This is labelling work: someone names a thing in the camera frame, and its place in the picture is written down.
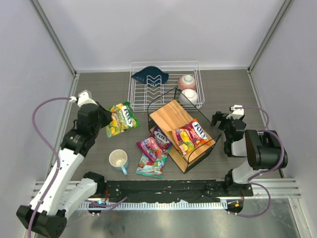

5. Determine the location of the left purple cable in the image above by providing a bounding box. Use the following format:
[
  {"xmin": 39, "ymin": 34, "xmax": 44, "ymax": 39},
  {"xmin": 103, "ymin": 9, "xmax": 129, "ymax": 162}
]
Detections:
[{"xmin": 27, "ymin": 97, "xmax": 128, "ymax": 238}]

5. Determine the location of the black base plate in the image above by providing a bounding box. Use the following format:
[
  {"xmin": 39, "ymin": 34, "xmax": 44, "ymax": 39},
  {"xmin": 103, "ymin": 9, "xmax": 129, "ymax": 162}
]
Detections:
[{"xmin": 77, "ymin": 178, "xmax": 254, "ymax": 204}]

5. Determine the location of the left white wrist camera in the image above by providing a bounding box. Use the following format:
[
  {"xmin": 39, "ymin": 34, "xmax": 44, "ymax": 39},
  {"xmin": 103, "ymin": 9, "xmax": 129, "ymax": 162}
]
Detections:
[{"xmin": 69, "ymin": 90, "xmax": 97, "ymax": 108}]

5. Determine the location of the pink patterned bowl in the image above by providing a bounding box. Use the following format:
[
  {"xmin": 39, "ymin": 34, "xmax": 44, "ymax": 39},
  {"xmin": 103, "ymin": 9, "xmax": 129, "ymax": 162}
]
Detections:
[{"xmin": 178, "ymin": 74, "xmax": 197, "ymax": 90}]

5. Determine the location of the aluminium rail frame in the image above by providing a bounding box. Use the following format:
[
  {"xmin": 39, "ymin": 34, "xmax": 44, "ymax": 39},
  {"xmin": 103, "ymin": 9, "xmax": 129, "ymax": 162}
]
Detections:
[{"xmin": 29, "ymin": 0, "xmax": 317, "ymax": 238}]

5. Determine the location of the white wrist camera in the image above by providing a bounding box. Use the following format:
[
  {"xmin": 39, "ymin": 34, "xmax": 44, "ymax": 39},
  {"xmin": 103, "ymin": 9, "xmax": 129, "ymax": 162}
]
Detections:
[
  {"xmin": 226, "ymin": 105, "xmax": 245, "ymax": 120},
  {"xmin": 69, "ymin": 90, "xmax": 97, "ymax": 108}
]

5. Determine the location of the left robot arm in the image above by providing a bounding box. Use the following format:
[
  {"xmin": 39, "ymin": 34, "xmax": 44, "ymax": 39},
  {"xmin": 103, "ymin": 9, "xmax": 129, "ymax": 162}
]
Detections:
[{"xmin": 16, "ymin": 99, "xmax": 111, "ymax": 238}]

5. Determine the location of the purple cable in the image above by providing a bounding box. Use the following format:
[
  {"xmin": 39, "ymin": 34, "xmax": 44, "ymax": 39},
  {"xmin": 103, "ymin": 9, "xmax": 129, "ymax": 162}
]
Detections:
[
  {"xmin": 229, "ymin": 106, "xmax": 284, "ymax": 218},
  {"xmin": 27, "ymin": 97, "xmax": 128, "ymax": 238}
]

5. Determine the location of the white bowl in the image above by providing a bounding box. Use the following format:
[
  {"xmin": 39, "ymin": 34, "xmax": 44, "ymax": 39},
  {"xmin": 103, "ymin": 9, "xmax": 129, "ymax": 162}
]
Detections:
[{"xmin": 179, "ymin": 89, "xmax": 198, "ymax": 105}]

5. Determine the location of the wooden two-tier wire shelf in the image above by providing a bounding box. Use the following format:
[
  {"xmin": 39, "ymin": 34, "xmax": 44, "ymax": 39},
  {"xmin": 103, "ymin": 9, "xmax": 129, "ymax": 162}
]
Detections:
[{"xmin": 146, "ymin": 88, "xmax": 221, "ymax": 174}]

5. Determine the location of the teal mint candy bag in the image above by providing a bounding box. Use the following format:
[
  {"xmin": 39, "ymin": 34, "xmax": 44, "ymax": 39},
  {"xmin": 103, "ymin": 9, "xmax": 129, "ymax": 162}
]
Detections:
[{"xmin": 135, "ymin": 151, "xmax": 169, "ymax": 179}]

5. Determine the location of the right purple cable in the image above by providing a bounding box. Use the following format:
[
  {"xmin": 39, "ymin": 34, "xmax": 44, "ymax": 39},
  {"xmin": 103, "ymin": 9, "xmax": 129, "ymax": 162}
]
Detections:
[{"xmin": 229, "ymin": 106, "xmax": 284, "ymax": 218}]

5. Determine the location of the dark blue leaf plate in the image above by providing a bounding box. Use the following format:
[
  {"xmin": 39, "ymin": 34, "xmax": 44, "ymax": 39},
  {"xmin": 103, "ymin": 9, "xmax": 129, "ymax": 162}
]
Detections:
[{"xmin": 131, "ymin": 66, "xmax": 169, "ymax": 87}]

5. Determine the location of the purple berries candy bag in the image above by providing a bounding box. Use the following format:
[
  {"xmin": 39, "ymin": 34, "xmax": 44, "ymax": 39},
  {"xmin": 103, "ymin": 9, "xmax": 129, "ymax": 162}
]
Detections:
[{"xmin": 136, "ymin": 126, "xmax": 172, "ymax": 163}]

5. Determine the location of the white wire dish rack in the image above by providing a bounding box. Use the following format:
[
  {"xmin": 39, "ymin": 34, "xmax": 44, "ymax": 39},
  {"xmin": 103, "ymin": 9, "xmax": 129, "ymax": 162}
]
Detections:
[{"xmin": 128, "ymin": 61, "xmax": 205, "ymax": 112}]

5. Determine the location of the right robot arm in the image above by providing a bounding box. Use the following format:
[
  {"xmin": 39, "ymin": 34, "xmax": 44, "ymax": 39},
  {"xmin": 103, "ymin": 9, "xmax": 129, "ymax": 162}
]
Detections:
[{"xmin": 211, "ymin": 109, "xmax": 288, "ymax": 191}]

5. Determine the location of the green candy bag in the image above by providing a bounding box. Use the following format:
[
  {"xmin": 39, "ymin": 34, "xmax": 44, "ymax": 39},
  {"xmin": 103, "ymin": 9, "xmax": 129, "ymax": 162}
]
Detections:
[{"xmin": 106, "ymin": 102, "xmax": 140, "ymax": 138}]

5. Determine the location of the orange fruits candy bag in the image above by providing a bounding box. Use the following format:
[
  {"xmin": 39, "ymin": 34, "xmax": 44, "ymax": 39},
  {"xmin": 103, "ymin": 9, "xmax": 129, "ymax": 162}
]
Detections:
[{"xmin": 168, "ymin": 119, "xmax": 211, "ymax": 156}]

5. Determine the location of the white slotted cable duct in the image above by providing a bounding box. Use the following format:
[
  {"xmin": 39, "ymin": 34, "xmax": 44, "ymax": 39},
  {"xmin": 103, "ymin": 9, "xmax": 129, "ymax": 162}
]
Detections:
[{"xmin": 80, "ymin": 200, "xmax": 228, "ymax": 211}]

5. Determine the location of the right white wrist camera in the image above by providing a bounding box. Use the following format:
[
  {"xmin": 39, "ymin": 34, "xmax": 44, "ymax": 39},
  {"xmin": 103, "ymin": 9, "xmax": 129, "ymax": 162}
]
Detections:
[{"xmin": 226, "ymin": 105, "xmax": 245, "ymax": 120}]

